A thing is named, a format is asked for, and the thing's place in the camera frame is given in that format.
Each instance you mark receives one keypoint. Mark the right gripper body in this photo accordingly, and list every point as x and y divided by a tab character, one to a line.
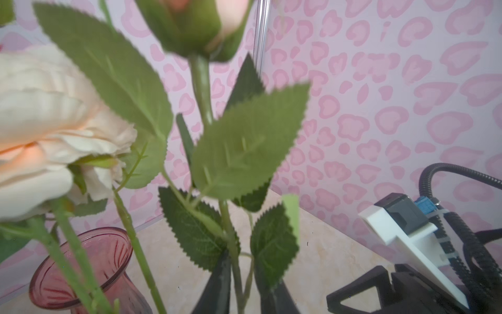
417	294

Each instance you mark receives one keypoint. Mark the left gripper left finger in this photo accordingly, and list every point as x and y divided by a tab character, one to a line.
215	298

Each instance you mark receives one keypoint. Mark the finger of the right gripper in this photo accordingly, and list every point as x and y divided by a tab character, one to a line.
377	278

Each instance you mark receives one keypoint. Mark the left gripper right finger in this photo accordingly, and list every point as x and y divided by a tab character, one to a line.
275	300

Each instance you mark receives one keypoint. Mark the pink rose stem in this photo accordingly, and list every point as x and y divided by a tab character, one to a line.
233	162

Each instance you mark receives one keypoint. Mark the peach rose spray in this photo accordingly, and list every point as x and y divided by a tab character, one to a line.
81	118

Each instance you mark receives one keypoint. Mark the red glass vase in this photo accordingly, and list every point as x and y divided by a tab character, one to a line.
109	250

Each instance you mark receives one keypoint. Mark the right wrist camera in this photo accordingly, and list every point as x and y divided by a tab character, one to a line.
397	219

